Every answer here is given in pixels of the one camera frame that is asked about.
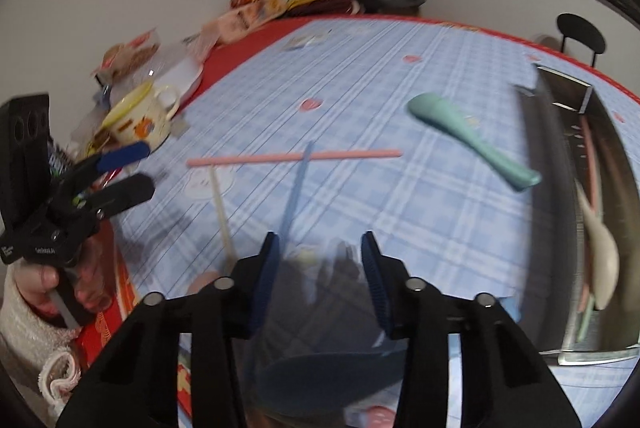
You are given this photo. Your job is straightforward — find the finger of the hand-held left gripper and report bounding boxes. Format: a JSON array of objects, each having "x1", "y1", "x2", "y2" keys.
[
  {"x1": 75, "y1": 141, "x2": 152, "y2": 189},
  {"x1": 82, "y1": 173, "x2": 156, "y2": 221}
]

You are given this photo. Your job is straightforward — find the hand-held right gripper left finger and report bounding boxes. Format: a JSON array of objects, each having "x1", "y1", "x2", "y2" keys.
[{"x1": 55, "y1": 231, "x2": 282, "y2": 428}]

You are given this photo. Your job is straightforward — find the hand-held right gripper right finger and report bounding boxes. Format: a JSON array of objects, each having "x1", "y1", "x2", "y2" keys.
[{"x1": 361, "y1": 231, "x2": 583, "y2": 428}]

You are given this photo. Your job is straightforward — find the beige chopstick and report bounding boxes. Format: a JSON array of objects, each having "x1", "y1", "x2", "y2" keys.
[{"x1": 210, "y1": 165, "x2": 238, "y2": 261}]

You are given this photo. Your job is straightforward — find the metal utensil tray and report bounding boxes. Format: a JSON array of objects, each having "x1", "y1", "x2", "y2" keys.
[{"x1": 515, "y1": 64, "x2": 640, "y2": 366}]

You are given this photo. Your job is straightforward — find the green chopstick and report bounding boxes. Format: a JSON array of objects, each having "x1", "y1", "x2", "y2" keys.
[{"x1": 574, "y1": 293, "x2": 597, "y2": 344}]

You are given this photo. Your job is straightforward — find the beige spoon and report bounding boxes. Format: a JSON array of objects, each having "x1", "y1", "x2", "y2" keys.
[{"x1": 574, "y1": 181, "x2": 621, "y2": 310}]

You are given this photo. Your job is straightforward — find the person's left forearm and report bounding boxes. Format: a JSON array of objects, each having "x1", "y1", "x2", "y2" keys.
[{"x1": 0, "y1": 278, "x2": 83, "y2": 416}]

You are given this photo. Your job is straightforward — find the person's left hand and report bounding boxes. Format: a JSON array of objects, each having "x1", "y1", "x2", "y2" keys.
[{"x1": 15, "y1": 225, "x2": 120, "y2": 316}]

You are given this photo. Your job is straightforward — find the cream cartoon print mug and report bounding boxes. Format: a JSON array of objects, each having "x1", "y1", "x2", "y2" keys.
[{"x1": 101, "y1": 81, "x2": 181, "y2": 150}]

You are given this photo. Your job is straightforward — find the clear bag of bread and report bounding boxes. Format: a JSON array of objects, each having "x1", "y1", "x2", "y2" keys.
[{"x1": 91, "y1": 28, "x2": 162, "y2": 84}]

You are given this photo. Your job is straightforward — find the blue plaid table mat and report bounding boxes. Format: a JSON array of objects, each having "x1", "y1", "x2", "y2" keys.
[{"x1": 107, "y1": 16, "x2": 640, "y2": 428}]

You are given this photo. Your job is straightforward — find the green spoon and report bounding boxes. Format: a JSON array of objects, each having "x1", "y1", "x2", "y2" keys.
[{"x1": 406, "y1": 92, "x2": 542, "y2": 192}]

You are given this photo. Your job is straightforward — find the white paper tags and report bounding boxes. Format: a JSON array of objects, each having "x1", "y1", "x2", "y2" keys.
[{"x1": 282, "y1": 33, "x2": 326, "y2": 52}]

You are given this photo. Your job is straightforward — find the dark red clothing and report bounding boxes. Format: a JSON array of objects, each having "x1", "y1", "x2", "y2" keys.
[{"x1": 285, "y1": 0, "x2": 356, "y2": 16}]

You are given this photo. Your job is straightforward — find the grey stool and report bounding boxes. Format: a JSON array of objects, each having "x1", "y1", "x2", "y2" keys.
[{"x1": 360, "y1": 0, "x2": 427, "y2": 14}]

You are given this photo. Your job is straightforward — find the black chair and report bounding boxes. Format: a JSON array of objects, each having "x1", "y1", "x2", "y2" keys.
[{"x1": 557, "y1": 13, "x2": 606, "y2": 69}]

